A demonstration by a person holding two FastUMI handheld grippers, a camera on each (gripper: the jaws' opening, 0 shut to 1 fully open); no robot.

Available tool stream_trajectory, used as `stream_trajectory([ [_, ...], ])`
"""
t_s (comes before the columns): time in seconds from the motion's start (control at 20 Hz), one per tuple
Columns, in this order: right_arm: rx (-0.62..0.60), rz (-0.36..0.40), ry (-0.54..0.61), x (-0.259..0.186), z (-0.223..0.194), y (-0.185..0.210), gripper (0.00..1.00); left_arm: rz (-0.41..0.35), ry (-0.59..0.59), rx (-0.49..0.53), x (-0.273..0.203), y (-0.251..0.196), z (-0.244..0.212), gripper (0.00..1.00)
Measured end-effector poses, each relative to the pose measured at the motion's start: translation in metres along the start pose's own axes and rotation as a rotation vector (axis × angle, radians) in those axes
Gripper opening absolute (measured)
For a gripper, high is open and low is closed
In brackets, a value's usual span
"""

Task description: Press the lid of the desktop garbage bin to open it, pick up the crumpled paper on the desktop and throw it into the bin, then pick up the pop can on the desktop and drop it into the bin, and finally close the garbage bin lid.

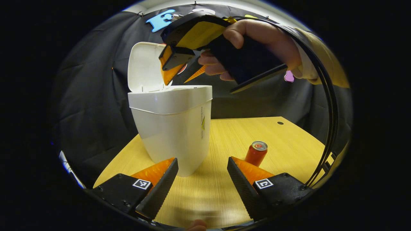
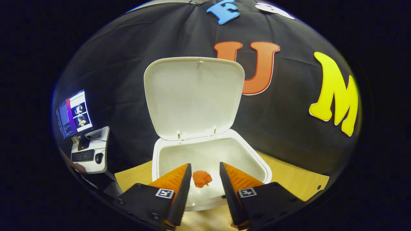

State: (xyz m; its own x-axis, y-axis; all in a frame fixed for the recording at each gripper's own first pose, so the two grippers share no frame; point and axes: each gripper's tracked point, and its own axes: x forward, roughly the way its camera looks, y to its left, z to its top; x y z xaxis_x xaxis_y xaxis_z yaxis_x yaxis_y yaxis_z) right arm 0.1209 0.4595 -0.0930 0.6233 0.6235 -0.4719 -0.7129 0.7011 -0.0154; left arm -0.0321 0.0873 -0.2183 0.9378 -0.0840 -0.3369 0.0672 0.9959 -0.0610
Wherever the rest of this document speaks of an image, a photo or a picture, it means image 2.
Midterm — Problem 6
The orange paper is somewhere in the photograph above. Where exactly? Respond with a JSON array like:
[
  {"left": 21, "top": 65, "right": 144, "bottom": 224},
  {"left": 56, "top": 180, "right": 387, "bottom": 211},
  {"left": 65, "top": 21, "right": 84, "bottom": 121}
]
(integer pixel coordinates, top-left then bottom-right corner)
[{"left": 192, "top": 170, "right": 213, "bottom": 188}]

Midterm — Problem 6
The black keyboard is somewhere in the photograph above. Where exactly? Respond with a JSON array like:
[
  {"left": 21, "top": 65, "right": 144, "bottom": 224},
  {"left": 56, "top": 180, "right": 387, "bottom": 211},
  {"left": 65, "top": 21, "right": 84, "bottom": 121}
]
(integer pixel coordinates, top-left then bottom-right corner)
[{"left": 71, "top": 149, "right": 95, "bottom": 162}]

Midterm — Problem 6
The computer monitor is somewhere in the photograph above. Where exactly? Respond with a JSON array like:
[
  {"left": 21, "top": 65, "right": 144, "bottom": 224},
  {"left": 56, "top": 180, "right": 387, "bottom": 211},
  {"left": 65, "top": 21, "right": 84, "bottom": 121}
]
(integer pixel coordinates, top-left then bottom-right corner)
[{"left": 56, "top": 89, "right": 93, "bottom": 151}]

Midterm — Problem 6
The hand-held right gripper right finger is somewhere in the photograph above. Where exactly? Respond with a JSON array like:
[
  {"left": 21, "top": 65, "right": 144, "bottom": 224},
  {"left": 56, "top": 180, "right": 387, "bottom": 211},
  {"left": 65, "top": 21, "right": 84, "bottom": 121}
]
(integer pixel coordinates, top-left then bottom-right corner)
[{"left": 219, "top": 162, "right": 305, "bottom": 230}]

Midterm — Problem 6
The wooden desktop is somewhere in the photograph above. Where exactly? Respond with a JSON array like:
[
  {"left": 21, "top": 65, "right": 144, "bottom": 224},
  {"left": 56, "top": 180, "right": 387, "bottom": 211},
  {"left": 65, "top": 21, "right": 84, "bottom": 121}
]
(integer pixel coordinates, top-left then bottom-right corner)
[{"left": 114, "top": 151, "right": 330, "bottom": 231}]

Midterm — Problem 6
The black backdrop cloth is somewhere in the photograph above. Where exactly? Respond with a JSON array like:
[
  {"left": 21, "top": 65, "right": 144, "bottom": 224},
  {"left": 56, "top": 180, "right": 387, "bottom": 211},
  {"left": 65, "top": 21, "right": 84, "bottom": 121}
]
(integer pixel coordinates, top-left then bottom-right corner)
[{"left": 51, "top": 0, "right": 363, "bottom": 180}]

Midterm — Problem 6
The white desktop garbage bin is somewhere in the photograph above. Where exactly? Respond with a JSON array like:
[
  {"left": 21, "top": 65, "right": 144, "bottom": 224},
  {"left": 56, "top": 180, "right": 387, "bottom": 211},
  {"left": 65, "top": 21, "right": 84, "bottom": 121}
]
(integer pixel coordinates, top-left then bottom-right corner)
[{"left": 144, "top": 57, "right": 273, "bottom": 212}]

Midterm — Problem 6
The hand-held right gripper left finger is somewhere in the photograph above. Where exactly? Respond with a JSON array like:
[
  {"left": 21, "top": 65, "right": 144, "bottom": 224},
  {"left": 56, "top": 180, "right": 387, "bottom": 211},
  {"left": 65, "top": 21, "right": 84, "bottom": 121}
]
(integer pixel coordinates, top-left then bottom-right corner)
[{"left": 117, "top": 163, "right": 192, "bottom": 230}]

